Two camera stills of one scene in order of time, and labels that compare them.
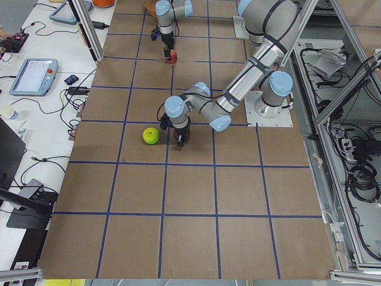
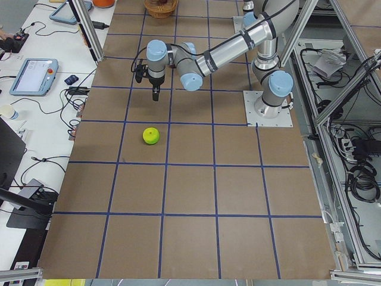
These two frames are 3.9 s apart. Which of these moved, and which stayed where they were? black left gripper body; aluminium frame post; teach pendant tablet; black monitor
Moved: black left gripper body
Stayed: aluminium frame post; black monitor; teach pendant tablet
